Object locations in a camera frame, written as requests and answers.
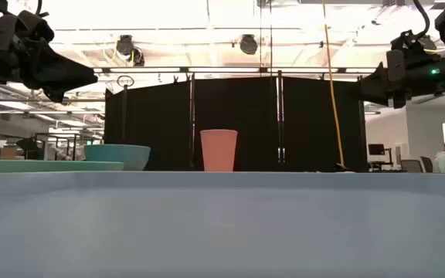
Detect teal bowl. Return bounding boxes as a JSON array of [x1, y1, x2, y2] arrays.
[[0, 159, 125, 173]]

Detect pink plastic cup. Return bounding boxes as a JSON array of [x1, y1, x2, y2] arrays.
[[199, 129, 239, 173]]

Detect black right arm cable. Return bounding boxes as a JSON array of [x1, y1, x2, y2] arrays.
[[413, 0, 432, 40]]

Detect horizontal overhead rail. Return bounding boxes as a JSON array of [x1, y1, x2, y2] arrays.
[[92, 66, 379, 75]]

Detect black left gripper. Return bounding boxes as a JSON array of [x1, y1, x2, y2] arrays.
[[0, 36, 99, 103]]

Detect yellow hanging cable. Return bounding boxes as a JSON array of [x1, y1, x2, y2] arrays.
[[321, 0, 346, 168]]

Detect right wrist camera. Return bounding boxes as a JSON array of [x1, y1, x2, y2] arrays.
[[390, 29, 438, 53]]

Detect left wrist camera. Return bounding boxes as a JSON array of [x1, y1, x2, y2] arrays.
[[0, 9, 56, 51]]

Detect black ceiling fixture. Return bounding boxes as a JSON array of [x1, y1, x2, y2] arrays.
[[239, 33, 260, 56], [115, 34, 146, 67]]

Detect blue bowl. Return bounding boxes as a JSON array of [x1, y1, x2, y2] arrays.
[[84, 144, 151, 171]]

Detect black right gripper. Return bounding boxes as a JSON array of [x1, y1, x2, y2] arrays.
[[357, 49, 445, 109]]

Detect grey office chair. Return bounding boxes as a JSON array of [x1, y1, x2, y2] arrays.
[[419, 155, 435, 174], [399, 158, 424, 174]]

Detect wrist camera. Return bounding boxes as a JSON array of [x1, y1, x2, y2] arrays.
[[390, 29, 438, 53], [0, 9, 56, 51]]

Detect black curtain partition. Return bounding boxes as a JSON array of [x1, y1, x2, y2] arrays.
[[104, 75, 369, 173]]

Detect black computer monitor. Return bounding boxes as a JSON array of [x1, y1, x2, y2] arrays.
[[367, 143, 386, 157]]

